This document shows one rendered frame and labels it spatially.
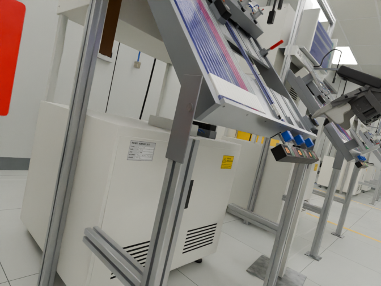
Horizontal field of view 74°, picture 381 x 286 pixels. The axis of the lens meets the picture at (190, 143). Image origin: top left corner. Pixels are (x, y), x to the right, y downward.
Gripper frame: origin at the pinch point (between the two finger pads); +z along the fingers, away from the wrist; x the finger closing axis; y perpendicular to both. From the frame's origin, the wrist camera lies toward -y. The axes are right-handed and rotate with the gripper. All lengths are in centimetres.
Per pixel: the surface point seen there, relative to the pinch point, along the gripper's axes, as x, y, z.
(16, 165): -16, -83, 199
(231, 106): -32.8, -2.3, 8.4
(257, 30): 24, -56, 5
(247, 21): 14, -56, 5
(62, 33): -36, -80, 64
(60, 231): -39, 1, 81
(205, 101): -38.0, -4.1, 10.7
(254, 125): -17.1, -2.3, 11.4
